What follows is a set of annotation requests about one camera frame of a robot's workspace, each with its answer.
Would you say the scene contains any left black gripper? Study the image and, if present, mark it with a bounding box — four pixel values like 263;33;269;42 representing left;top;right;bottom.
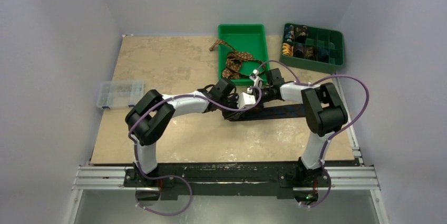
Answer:
218;93;244;120

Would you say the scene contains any dark navy striped tie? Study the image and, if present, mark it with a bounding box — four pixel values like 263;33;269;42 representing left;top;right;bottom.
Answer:
222;104;306;122

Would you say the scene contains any clear plastic parts box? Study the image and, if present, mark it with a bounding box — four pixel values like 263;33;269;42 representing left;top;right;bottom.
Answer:
96;80;145;110

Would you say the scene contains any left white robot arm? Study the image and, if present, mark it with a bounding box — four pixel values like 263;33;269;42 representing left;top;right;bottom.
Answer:
125;78;259;187

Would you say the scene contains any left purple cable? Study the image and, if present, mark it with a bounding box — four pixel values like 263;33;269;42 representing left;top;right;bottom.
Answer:
128;86;263;216

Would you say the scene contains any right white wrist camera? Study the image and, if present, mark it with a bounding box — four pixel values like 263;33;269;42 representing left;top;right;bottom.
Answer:
249;69;263;88

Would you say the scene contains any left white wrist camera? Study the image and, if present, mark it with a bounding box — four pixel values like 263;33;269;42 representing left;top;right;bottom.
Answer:
237;88;260;109

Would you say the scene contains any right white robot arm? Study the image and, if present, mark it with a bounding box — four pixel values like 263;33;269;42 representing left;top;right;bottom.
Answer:
266;69;348;186

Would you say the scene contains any orange striped rolled tie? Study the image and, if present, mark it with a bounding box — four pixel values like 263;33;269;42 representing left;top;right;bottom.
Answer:
282;43;294;57

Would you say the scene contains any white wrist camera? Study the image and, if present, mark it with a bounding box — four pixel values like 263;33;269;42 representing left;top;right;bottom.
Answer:
249;69;263;88
237;88;260;109

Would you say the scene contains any dark green compartment organizer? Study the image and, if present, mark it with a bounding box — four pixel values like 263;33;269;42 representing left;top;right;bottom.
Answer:
280;23;345;74

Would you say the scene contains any purple cable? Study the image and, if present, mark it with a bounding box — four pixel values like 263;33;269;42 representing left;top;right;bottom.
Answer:
128;86;263;216
256;60;370;209

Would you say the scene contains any brown patterned tie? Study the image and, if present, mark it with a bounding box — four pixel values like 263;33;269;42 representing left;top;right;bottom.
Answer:
209;39;263;80

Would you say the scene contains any black mounting base rail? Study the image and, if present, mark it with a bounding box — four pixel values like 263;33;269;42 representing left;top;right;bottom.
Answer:
122;161;331;202

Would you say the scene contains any navy rolled tie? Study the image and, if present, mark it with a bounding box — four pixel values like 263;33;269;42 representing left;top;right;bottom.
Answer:
317;47;329;63

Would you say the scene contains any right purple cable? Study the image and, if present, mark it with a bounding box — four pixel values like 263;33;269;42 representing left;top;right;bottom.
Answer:
256;60;370;209

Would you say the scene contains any bright green plastic tray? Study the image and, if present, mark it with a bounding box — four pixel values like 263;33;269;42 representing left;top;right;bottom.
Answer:
216;24;269;86

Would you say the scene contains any blue patterned rolled tie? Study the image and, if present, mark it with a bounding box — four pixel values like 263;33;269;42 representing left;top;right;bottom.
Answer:
284;24;295;42

